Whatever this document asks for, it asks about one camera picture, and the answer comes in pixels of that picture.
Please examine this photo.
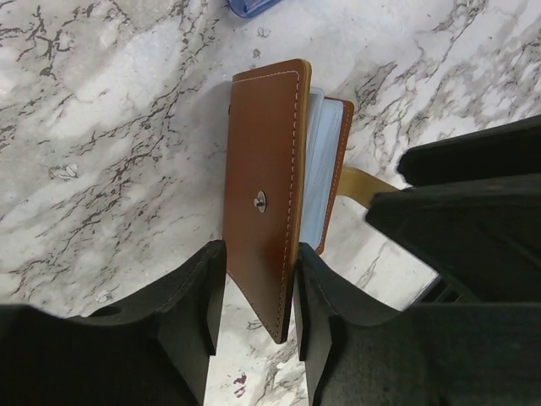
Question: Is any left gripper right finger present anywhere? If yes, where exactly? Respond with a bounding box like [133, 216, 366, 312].
[294, 244, 540, 405]

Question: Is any brown leather card holder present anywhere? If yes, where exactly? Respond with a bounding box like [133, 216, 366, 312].
[222, 59, 391, 343]

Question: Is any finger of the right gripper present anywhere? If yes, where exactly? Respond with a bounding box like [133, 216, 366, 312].
[365, 116, 540, 303]

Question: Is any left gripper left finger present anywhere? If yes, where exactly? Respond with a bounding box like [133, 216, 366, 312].
[1, 240, 227, 405]

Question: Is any blue handled screwdriver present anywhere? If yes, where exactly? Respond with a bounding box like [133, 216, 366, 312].
[227, 0, 281, 19]

